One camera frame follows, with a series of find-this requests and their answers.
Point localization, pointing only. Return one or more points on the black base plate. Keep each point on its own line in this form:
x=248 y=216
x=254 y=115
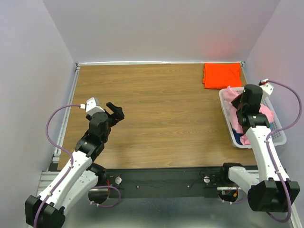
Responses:
x=208 y=182

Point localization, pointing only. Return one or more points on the pink t shirt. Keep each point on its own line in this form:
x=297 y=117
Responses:
x=229 y=94

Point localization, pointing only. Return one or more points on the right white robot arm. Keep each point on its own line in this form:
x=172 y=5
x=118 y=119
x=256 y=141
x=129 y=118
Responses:
x=273 y=191

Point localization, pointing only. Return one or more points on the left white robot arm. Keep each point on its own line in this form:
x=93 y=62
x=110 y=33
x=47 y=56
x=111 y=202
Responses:
x=49 y=208

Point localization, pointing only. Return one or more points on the folded orange t shirt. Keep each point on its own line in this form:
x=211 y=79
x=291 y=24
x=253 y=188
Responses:
x=220 y=76

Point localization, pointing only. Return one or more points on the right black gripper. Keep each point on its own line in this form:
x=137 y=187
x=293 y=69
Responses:
x=235 y=101

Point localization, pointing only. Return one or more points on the aluminium frame rail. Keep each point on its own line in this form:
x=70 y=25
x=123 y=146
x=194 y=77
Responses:
x=46 y=121

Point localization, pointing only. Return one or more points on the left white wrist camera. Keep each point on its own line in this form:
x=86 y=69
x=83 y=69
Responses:
x=92 y=106

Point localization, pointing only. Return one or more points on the dark blue cloth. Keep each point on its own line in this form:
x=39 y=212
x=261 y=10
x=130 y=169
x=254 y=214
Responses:
x=238 y=137

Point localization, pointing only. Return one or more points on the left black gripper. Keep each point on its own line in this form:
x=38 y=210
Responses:
x=117 y=115

